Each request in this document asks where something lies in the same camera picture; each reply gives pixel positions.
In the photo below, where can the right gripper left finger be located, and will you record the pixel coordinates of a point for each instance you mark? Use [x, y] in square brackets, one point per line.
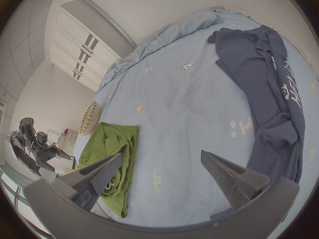
[94, 178]

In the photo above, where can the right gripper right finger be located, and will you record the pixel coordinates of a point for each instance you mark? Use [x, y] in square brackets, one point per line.
[224, 178]

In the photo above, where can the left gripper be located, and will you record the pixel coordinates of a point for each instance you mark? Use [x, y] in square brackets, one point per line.
[46, 152]

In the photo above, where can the green shorts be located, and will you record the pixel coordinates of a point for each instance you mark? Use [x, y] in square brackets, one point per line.
[99, 143]

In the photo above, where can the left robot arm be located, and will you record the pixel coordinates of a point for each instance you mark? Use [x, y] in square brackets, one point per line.
[26, 127]

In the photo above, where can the round woven basket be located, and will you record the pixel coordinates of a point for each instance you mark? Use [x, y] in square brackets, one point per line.
[89, 118]

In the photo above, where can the window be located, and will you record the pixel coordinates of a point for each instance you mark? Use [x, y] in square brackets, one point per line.
[15, 183]

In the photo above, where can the white ceiling air conditioner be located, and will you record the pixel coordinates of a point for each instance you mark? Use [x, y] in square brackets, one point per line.
[5, 121]

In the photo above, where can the white wardrobe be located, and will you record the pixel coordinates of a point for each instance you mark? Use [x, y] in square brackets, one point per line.
[69, 41]

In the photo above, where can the dark blue printed T-shirt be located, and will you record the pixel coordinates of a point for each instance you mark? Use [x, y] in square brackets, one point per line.
[249, 63]

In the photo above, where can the pale blue quilt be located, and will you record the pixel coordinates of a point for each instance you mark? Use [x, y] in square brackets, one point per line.
[159, 38]

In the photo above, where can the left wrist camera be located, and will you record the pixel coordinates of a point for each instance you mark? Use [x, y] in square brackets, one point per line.
[42, 137]

